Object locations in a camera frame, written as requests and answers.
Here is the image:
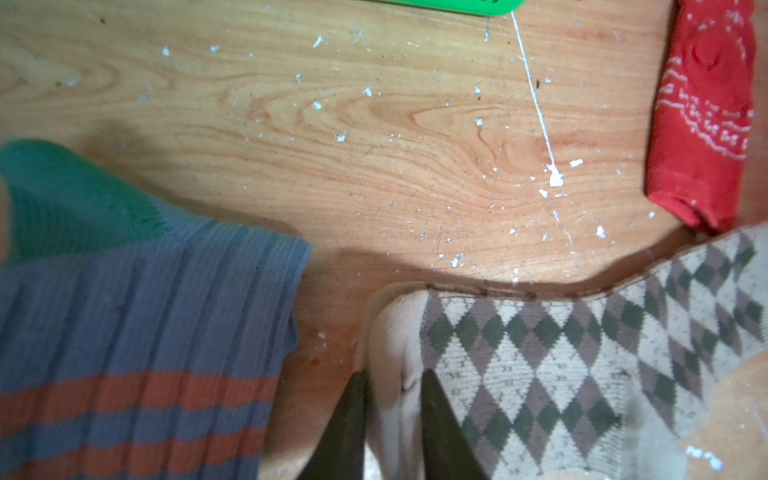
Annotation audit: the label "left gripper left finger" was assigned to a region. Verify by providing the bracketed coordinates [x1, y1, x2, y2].
[298, 370, 369, 480]

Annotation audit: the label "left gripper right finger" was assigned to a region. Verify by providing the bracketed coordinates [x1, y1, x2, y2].
[420, 369, 487, 480]

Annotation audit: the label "brown argyle sock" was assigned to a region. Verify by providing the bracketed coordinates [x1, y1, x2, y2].
[355, 224, 767, 479]

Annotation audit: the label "red snowflake christmas sock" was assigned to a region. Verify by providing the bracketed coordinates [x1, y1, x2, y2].
[645, 0, 757, 234]

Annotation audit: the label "green plastic basket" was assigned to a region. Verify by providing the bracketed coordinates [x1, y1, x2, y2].
[381, 0, 526, 17]

